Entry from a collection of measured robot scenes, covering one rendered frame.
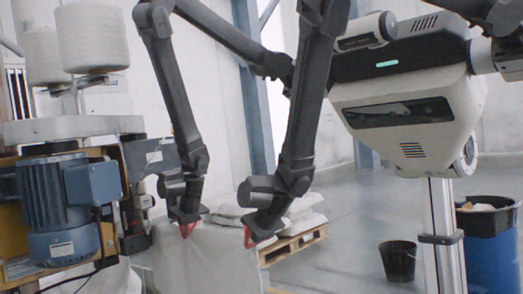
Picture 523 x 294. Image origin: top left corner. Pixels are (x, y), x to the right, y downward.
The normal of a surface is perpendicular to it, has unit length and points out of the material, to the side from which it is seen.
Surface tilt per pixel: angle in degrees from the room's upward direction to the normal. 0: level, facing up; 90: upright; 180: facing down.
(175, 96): 105
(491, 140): 90
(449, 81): 40
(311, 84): 126
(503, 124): 90
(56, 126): 90
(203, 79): 90
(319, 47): 133
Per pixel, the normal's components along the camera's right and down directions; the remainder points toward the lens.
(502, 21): 0.37, 0.60
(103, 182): 0.94, -0.09
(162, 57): 0.59, 0.29
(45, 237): -0.01, 0.11
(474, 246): -0.55, 0.18
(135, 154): 0.72, -0.04
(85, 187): -0.33, 0.11
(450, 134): -0.44, 0.74
